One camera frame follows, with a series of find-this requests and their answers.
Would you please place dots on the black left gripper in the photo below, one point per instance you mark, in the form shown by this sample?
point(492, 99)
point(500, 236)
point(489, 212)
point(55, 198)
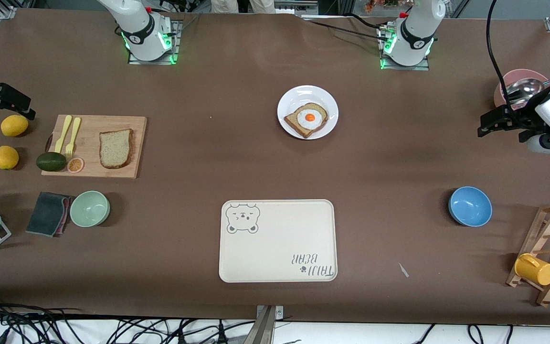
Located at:
point(518, 118)

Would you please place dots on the plain brown bread slice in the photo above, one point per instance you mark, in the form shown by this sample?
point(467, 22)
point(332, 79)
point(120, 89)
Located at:
point(115, 148)

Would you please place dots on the fried egg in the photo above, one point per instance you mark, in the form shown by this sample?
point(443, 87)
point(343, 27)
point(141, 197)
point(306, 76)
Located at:
point(310, 117)

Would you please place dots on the round white plate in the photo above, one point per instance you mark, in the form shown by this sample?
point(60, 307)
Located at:
point(303, 95)

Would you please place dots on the toast with fried egg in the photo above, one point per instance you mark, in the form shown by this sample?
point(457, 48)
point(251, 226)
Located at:
point(293, 122)

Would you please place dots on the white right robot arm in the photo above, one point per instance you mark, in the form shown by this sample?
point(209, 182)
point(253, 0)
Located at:
point(136, 24)

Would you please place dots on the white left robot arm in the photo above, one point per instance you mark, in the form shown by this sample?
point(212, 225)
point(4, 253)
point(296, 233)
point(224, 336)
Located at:
point(413, 28)

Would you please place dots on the yellow lemon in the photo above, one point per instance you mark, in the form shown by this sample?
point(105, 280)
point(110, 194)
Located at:
point(14, 125)
point(5, 157)

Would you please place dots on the yellow plastic knife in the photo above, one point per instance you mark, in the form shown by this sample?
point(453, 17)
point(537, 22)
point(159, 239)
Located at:
point(62, 134)

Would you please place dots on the large metal spoon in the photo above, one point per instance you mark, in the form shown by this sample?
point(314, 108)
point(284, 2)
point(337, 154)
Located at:
point(525, 88)

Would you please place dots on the yellow plastic fork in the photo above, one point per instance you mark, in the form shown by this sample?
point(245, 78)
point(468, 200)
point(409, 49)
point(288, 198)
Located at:
point(74, 131)

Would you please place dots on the pink bowl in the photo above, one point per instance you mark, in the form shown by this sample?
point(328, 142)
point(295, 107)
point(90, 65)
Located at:
point(518, 72)

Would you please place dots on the dark green avocado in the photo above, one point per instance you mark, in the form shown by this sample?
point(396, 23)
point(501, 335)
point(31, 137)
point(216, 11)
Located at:
point(51, 162)

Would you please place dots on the orange fruit slice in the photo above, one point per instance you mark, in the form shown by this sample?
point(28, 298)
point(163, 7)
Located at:
point(75, 165)

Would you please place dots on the wooden cutting board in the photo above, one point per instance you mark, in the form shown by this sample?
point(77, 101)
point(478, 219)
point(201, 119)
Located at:
point(93, 143)

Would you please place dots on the blue bowl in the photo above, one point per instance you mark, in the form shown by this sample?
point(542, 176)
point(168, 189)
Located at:
point(470, 206)

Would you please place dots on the dark grey folded cloth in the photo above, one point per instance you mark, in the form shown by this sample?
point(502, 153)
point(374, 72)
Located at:
point(46, 214)

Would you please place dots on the wooden mug rack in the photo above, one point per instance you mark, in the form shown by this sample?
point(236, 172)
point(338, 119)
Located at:
point(549, 224)

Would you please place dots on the pink folded cloth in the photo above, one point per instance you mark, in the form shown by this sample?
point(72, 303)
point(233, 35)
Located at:
point(67, 215)

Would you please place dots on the pale green bowl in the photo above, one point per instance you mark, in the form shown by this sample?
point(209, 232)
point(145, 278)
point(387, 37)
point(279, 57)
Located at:
point(89, 209)

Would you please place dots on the yellow mug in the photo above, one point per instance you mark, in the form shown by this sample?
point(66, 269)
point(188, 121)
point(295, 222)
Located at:
point(535, 270)

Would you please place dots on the colourful background clutter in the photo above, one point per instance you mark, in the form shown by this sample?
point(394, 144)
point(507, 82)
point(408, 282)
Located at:
point(380, 4)

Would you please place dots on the small white paper scrap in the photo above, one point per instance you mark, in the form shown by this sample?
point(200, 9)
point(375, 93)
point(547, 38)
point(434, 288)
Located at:
point(403, 270)

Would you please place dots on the person in beige trousers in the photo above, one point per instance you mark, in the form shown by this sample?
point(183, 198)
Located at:
point(227, 5)

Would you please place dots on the beige bear print tray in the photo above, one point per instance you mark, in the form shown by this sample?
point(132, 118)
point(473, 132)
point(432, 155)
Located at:
point(277, 248)

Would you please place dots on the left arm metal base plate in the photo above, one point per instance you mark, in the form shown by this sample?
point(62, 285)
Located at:
point(423, 66)

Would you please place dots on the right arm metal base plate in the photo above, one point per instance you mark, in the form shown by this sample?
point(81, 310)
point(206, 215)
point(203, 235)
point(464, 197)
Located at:
point(175, 48)

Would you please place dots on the grey metal beam bracket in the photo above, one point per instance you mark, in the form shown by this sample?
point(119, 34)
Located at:
point(264, 329)

